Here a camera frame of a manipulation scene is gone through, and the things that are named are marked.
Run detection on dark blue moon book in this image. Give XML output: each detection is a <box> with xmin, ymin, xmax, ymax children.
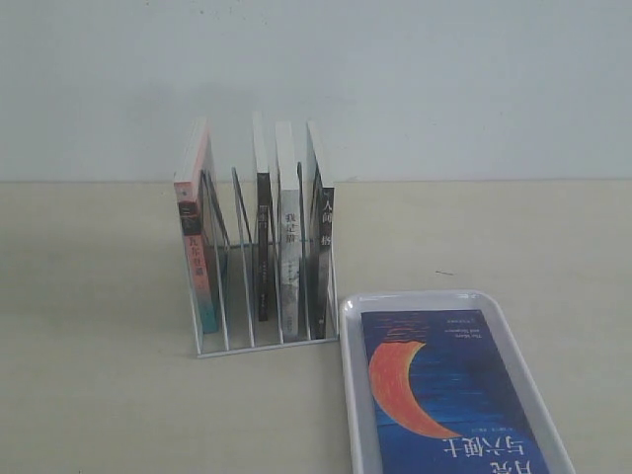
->
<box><xmin>361</xmin><ymin>309</ymin><xmax>552</xmax><ymax>473</ymax></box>

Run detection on black book white characters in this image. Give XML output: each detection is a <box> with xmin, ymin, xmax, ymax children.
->
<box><xmin>304</xmin><ymin>120</ymin><xmax>336</xmax><ymax>340</ymax></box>

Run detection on grey white book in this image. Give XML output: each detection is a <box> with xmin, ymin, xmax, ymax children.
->
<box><xmin>275</xmin><ymin>121</ymin><xmax>302</xmax><ymax>341</ymax></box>

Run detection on black brown book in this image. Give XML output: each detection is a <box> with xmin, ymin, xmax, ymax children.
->
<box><xmin>252</xmin><ymin>112</ymin><xmax>272</xmax><ymax>321</ymax></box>

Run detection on pink and teal book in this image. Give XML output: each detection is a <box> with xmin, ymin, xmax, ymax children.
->
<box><xmin>174</xmin><ymin>118</ymin><xmax>218</xmax><ymax>334</ymax></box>

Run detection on white rectangular tray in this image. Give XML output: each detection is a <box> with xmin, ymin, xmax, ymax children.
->
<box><xmin>340</xmin><ymin>289</ymin><xmax>574</xmax><ymax>473</ymax></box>

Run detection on white wire book rack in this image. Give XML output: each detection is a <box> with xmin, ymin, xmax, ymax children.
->
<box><xmin>182</xmin><ymin>173</ymin><xmax>340</xmax><ymax>358</ymax></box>

